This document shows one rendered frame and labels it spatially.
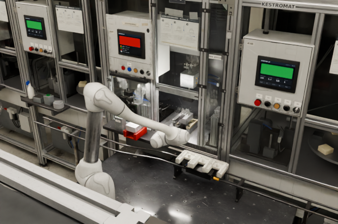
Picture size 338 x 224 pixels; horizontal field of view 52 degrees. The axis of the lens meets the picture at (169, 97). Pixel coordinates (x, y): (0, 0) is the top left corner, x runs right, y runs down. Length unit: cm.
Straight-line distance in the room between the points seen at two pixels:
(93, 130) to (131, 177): 60
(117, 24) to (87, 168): 109
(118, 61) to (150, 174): 93
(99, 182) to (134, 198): 36
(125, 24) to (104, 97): 77
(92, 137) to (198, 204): 86
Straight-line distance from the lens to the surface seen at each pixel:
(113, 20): 274
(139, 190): 264
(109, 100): 211
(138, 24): 259
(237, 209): 252
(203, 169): 251
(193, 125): 286
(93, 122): 231
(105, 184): 232
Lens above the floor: 236
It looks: 25 degrees down
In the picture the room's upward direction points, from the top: straight up
